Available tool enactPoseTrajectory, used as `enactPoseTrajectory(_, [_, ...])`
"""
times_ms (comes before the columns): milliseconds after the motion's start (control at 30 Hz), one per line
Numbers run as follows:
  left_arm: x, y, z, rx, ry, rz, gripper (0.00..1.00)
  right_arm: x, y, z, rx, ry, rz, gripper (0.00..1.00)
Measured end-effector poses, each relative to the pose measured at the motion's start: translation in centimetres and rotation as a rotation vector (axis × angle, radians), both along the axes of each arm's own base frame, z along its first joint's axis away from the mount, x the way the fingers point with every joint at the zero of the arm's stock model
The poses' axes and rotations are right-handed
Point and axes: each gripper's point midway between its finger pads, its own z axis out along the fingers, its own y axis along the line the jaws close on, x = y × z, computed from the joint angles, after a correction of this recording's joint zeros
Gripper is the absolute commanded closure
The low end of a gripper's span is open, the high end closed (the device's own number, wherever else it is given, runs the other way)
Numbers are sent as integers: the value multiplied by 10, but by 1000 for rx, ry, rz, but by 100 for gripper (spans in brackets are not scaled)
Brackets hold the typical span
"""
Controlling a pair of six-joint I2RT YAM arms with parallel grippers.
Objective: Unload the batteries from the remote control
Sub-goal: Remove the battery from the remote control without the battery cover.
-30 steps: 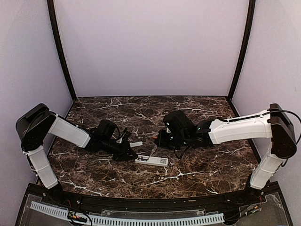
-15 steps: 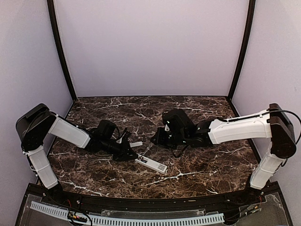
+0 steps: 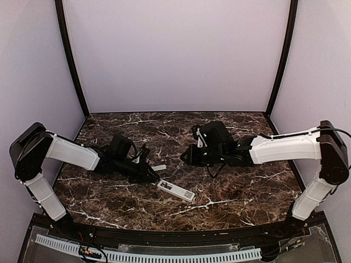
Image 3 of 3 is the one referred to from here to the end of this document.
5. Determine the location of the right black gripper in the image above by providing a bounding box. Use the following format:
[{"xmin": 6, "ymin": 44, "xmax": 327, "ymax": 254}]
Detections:
[{"xmin": 180, "ymin": 143, "xmax": 226, "ymax": 167}]

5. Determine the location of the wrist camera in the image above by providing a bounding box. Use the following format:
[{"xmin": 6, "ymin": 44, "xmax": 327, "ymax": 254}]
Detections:
[
  {"xmin": 135, "ymin": 144, "xmax": 150, "ymax": 163},
  {"xmin": 191, "ymin": 125, "xmax": 207, "ymax": 148}
]

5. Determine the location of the white battery cover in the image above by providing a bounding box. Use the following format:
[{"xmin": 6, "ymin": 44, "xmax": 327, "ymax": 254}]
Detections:
[{"xmin": 152, "ymin": 164, "xmax": 167, "ymax": 171}]

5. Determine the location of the right black frame post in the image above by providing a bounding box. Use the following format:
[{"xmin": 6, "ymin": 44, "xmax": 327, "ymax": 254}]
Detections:
[{"xmin": 265, "ymin": 0, "xmax": 298, "ymax": 118}]

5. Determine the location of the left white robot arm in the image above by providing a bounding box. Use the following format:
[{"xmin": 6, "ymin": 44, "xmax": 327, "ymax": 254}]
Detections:
[{"xmin": 9, "ymin": 122, "xmax": 160, "ymax": 239}]

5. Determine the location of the black frame post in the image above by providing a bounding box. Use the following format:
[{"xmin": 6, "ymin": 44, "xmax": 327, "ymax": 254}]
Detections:
[
  {"xmin": 265, "ymin": 0, "xmax": 298, "ymax": 118},
  {"xmin": 54, "ymin": 0, "xmax": 90, "ymax": 118}
]

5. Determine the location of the white slotted cable duct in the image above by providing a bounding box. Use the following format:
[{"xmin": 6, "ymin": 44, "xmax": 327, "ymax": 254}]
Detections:
[{"xmin": 35, "ymin": 234, "xmax": 262, "ymax": 262}]

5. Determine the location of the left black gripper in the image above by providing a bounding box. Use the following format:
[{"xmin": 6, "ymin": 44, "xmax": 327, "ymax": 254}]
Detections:
[{"xmin": 114, "ymin": 156, "xmax": 160, "ymax": 184}]

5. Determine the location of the clear handle screwdriver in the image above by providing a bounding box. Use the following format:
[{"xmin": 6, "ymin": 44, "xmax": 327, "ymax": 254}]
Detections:
[{"xmin": 172, "ymin": 162, "xmax": 183, "ymax": 175}]

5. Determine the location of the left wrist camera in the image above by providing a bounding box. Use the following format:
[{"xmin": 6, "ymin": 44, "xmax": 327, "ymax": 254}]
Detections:
[{"xmin": 135, "ymin": 144, "xmax": 150, "ymax": 163}]

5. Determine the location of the left black frame post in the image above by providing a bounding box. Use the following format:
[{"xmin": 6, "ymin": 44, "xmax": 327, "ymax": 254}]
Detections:
[{"xmin": 54, "ymin": 0, "xmax": 90, "ymax": 118}]

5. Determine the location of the black front table rail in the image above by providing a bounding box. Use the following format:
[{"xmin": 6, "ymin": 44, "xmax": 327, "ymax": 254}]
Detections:
[{"xmin": 41, "ymin": 218, "xmax": 310, "ymax": 248}]

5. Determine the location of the long white remote control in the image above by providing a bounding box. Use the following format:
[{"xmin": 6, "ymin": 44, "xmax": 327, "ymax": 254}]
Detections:
[{"xmin": 157, "ymin": 180, "xmax": 195, "ymax": 202}]

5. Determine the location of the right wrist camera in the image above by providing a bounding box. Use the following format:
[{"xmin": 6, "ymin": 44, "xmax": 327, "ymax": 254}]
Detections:
[{"xmin": 191, "ymin": 125, "xmax": 207, "ymax": 148}]

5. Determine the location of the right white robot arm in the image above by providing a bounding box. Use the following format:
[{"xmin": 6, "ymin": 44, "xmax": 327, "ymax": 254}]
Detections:
[{"xmin": 180, "ymin": 121, "xmax": 350, "ymax": 238}]

